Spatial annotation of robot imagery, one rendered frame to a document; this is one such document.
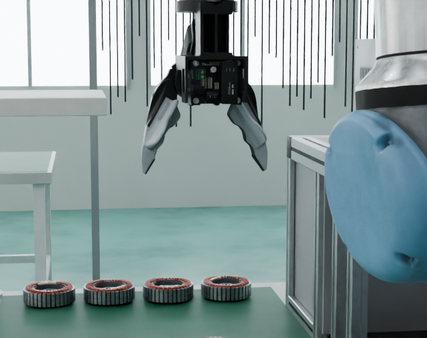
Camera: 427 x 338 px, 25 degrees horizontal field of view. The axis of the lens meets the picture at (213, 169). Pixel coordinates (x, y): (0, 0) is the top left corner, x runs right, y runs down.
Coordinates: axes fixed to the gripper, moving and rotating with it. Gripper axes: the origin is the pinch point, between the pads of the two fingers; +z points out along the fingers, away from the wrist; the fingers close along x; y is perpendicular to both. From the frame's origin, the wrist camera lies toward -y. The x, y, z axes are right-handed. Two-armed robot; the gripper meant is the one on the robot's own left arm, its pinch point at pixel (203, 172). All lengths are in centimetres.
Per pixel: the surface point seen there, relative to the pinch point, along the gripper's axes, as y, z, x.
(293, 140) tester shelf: -77, 4, 35
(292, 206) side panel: -81, 18, 36
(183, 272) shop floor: -435, 115, 76
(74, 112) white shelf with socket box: -74, -3, -10
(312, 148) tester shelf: -61, 4, 33
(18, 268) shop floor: -466, 114, -17
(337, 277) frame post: -49, 26, 34
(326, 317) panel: -55, 35, 35
